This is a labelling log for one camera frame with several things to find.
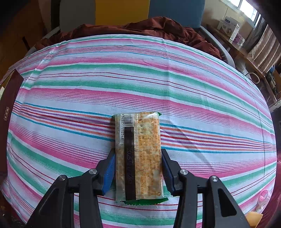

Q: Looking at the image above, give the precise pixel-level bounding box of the dark red blanket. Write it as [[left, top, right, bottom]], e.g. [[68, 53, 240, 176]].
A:
[[35, 17, 222, 60]]

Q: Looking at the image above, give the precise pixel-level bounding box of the yellow sponge block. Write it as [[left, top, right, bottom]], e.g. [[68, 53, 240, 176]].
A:
[[245, 211, 263, 228]]

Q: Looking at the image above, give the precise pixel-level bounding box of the white appliance box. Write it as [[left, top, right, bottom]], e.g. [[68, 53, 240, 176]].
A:
[[217, 16, 240, 41]]

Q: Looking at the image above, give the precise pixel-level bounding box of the cracker pack with barcode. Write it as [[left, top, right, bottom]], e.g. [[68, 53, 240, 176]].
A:
[[113, 112, 167, 205]]

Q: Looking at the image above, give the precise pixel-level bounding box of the striped bed cover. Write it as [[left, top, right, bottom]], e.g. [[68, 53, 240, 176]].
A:
[[1, 35, 277, 222]]

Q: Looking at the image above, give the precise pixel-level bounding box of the grey yellow blue armchair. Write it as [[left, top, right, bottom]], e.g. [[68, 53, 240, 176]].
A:
[[37, 1, 235, 67]]

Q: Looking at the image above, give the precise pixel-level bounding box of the right beige curtain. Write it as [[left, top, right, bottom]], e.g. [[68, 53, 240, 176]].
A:
[[243, 18, 280, 73]]

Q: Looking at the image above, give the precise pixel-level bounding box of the pink plastic cup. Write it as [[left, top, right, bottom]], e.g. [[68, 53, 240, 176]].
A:
[[256, 189, 272, 213]]

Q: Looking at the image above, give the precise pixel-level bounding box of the wooden wardrobe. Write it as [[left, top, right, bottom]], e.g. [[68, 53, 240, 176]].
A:
[[1, 1, 47, 77]]

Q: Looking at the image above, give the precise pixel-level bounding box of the wooden desk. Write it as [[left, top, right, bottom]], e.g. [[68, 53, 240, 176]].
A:
[[206, 24, 280, 107]]

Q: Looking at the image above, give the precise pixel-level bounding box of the gold tin box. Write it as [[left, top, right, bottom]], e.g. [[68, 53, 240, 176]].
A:
[[0, 70, 23, 182]]

